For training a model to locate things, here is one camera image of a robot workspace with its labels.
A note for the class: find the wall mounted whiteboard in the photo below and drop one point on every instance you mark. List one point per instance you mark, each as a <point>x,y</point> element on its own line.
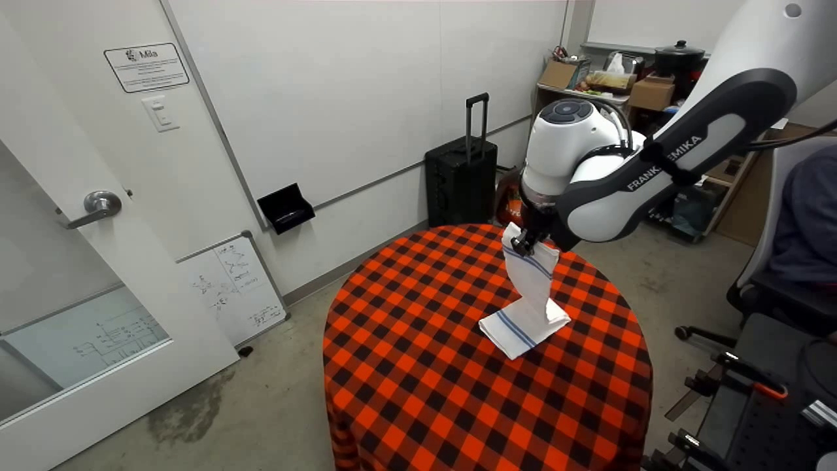
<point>644,22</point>

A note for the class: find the small open cardboard box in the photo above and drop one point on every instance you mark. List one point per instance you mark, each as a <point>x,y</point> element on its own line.
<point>559,75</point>

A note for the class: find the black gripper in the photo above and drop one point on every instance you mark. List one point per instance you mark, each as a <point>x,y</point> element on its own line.
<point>542,223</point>

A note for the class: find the red black plaid tablecloth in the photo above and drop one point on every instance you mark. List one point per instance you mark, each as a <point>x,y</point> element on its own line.
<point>421,348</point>

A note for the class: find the small leaning whiteboard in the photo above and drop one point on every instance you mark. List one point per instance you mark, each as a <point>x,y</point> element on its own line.
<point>231,289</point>

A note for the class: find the closed brown cardboard box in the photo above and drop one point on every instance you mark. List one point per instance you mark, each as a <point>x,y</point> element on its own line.
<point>653,93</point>

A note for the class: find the black wall tray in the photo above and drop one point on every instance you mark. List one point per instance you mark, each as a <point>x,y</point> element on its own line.
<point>286,210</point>

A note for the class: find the black wheeled suitcase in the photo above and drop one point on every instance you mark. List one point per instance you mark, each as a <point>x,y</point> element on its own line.
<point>458,183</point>

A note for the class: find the white door sign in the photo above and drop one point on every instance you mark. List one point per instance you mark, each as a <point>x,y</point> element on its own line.
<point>147,66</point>

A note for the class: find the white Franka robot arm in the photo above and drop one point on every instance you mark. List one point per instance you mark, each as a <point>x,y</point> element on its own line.
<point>662,166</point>

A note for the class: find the orange black backpack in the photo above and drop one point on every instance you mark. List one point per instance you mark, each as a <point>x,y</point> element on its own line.
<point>508,202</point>

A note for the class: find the grey office chair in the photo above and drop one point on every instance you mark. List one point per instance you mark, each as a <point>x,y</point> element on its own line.
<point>768,263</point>

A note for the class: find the wooden shelf unit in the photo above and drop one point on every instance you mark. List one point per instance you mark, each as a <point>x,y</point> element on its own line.
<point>576,93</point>

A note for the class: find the white spray bottle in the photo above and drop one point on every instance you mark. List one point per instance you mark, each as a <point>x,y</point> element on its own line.
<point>617,66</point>

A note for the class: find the white light switch plate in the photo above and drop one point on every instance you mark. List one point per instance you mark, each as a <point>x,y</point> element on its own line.
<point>162,114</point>

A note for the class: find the black equipment stand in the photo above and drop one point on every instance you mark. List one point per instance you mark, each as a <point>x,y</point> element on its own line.
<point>759,420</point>

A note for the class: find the dark blue jacket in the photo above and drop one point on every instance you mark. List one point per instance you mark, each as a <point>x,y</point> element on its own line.
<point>812,219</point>

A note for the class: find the white dishcloth with blue stripes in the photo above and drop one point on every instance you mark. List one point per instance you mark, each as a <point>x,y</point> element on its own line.
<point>530,304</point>

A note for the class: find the white door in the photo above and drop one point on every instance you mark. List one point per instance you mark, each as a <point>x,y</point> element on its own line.
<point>133,263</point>

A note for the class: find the dark green bin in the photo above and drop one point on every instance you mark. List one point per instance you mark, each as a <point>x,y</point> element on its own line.
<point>698,213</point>

